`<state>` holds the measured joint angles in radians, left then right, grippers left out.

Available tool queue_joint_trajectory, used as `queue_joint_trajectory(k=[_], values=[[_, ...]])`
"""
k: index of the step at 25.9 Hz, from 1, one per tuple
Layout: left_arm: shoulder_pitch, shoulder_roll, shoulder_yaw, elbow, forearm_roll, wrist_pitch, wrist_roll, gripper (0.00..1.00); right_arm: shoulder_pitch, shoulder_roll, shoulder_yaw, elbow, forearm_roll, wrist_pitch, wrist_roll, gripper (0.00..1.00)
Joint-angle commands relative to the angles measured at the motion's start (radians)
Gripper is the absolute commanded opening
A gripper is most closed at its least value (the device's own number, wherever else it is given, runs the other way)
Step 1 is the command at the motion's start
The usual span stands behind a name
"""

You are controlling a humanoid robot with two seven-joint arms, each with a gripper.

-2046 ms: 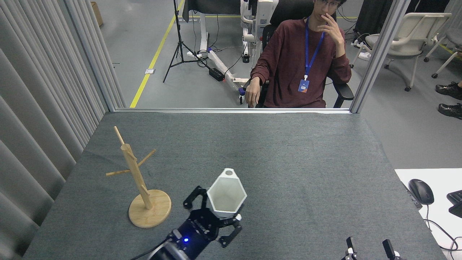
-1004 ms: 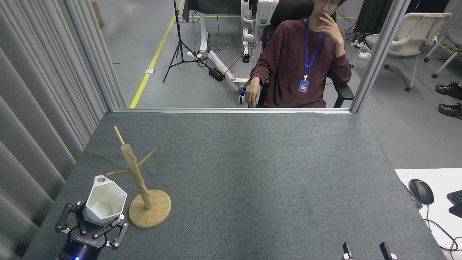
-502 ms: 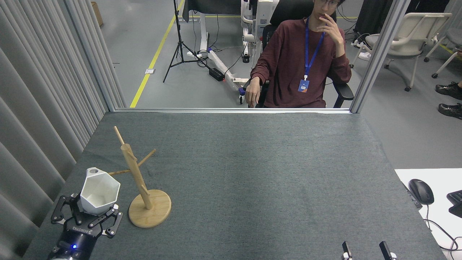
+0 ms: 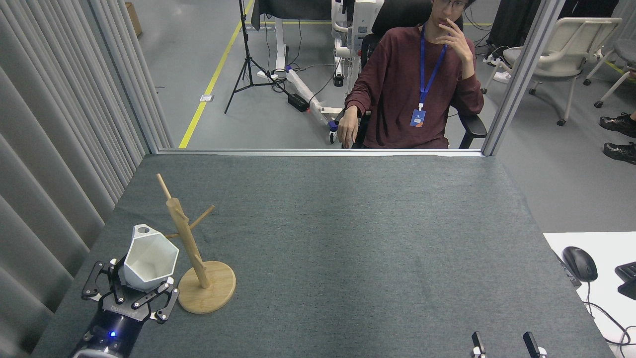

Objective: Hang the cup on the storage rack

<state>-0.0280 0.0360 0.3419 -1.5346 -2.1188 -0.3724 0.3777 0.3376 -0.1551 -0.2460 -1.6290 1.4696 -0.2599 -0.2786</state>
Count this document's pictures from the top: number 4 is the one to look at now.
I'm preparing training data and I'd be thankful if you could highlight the white power strip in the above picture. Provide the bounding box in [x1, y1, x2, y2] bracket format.
[483, 54, 512, 83]

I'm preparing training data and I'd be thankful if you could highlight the white desk with black cloth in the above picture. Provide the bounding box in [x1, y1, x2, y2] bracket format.
[251, 0, 334, 81]

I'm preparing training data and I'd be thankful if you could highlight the blue lanyard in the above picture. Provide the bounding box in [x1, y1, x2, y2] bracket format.
[419, 22, 449, 111]

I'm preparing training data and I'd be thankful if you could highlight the person's left hand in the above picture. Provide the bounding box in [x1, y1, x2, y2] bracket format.
[437, 19, 477, 78]

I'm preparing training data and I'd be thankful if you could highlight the black office chair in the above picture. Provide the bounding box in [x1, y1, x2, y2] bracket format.
[335, 0, 488, 150]

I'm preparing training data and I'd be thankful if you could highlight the black mouse cable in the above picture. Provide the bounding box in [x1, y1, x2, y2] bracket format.
[581, 281, 636, 349]

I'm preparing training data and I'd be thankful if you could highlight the person's right hand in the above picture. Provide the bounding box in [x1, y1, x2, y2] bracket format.
[337, 106, 359, 148]

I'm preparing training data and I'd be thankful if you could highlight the wooden cup rack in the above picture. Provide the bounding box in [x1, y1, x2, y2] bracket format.
[157, 173, 237, 315]

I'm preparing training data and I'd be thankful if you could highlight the white hexagonal cup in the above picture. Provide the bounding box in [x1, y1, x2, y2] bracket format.
[119, 225, 179, 292]

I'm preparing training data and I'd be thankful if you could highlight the grey felt table cover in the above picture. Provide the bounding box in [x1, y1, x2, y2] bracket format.
[31, 153, 617, 358]

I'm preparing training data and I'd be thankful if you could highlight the black keyboard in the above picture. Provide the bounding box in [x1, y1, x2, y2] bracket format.
[615, 261, 636, 301]

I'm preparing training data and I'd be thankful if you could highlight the person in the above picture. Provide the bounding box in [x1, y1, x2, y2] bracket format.
[337, 0, 485, 150]

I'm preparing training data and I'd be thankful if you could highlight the grey pleated curtain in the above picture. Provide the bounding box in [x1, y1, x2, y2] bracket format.
[0, 0, 150, 358]

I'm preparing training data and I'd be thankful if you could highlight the silver table rail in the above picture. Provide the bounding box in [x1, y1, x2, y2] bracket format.
[158, 148, 485, 158]

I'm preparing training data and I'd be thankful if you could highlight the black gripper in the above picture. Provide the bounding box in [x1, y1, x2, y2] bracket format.
[81, 258, 180, 355]

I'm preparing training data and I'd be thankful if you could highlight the grey chair with white legs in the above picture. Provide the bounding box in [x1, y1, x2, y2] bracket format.
[584, 0, 636, 108]

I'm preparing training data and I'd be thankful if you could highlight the black tripod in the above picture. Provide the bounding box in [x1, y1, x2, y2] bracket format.
[224, 0, 291, 115]

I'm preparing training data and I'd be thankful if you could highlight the white chair on wheels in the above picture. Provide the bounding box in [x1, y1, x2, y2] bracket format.
[482, 17, 623, 126]

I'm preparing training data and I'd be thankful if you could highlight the black labelled bar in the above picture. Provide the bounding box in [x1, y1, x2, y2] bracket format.
[553, 250, 582, 288]

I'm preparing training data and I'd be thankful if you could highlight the cardboard box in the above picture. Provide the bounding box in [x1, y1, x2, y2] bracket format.
[124, 2, 143, 37]

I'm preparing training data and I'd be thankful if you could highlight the black computer mouse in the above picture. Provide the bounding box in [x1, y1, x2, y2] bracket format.
[562, 246, 598, 282]

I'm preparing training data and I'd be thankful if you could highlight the black shoe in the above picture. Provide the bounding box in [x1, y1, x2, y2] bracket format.
[599, 113, 636, 138]
[603, 142, 636, 166]

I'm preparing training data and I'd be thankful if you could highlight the white stand on wheels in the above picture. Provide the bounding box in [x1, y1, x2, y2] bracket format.
[286, 0, 384, 145]

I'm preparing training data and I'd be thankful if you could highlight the white side table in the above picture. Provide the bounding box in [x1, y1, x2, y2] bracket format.
[543, 231, 636, 358]

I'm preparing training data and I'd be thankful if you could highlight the silver post with slots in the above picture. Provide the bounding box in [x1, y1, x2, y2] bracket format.
[481, 0, 567, 157]

